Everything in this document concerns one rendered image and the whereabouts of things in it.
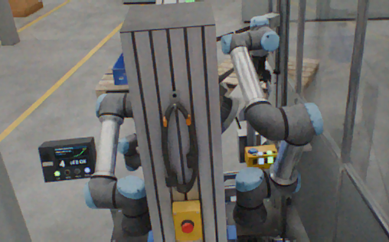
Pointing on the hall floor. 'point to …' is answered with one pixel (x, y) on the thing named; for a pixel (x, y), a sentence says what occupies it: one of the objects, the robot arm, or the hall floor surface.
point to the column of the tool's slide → (279, 93)
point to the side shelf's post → (282, 214)
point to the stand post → (250, 135)
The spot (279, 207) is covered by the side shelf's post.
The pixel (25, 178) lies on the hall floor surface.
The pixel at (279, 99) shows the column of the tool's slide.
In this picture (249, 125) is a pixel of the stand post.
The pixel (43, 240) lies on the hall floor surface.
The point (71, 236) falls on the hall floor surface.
